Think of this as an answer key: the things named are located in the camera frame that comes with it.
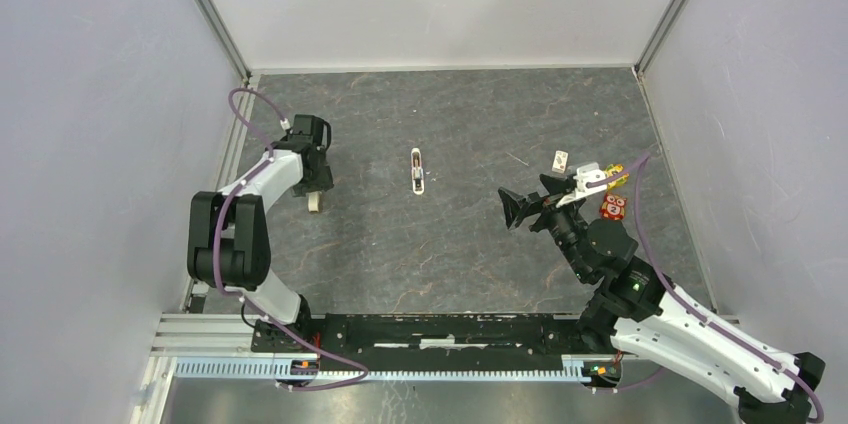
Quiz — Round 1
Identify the beige stapler base half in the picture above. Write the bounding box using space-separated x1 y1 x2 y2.
306 191 324 214

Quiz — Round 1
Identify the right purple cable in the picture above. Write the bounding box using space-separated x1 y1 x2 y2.
586 151 825 424

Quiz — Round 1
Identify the right aluminium frame post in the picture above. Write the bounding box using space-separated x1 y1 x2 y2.
633 0 689 80

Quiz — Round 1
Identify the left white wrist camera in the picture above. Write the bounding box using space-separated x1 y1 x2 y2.
280 114 332 148

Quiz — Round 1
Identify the white staple box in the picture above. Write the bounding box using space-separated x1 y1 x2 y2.
551 150 569 174

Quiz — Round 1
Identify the aluminium frame post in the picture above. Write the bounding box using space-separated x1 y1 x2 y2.
633 0 689 80
194 0 252 82

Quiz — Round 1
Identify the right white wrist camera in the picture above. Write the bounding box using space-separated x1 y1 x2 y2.
556 162 608 208

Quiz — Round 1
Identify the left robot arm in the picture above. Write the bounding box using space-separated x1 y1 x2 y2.
186 114 334 352

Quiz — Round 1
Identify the white stapler top half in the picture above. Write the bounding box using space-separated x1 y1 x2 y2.
410 147 425 195

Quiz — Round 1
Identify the left aluminium frame post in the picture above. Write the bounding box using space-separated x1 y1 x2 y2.
194 0 252 82

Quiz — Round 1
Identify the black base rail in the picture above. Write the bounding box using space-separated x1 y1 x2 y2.
250 313 624 377

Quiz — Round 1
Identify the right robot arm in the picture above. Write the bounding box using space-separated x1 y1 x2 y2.
497 175 826 423

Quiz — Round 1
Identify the yellow toy block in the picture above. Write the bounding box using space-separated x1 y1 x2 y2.
604 164 629 189

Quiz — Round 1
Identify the purple cable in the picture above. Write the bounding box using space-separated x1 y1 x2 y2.
586 151 825 424
210 87 371 392

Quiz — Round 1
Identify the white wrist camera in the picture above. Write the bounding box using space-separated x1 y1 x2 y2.
280 114 332 148
556 162 608 208

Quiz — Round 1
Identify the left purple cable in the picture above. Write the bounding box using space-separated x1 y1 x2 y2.
210 87 371 392

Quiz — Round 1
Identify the red toy block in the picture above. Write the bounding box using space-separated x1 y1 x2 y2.
599 193 628 221

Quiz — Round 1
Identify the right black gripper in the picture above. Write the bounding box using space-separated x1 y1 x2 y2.
496 174 590 281

